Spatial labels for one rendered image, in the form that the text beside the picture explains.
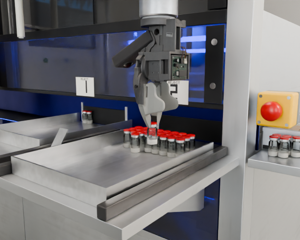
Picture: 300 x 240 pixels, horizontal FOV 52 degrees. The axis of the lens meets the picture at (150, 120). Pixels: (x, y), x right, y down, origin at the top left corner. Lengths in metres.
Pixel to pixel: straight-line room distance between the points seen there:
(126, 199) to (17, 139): 0.47
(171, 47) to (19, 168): 0.36
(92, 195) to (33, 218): 0.99
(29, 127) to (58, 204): 0.58
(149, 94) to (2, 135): 0.47
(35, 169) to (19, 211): 0.96
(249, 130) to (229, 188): 0.15
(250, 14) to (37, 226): 1.15
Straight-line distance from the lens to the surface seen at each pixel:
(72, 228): 1.25
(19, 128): 1.05
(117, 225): 0.43
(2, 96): 1.64
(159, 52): 0.59
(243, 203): 0.78
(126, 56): 0.65
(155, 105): 0.61
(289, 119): 0.69
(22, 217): 1.54
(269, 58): 0.84
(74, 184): 0.51
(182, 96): 0.79
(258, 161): 0.73
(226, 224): 0.82
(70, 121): 1.16
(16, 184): 0.61
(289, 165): 0.72
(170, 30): 0.60
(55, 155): 0.71
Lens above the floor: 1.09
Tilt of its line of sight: 10 degrees down
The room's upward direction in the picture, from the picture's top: straight up
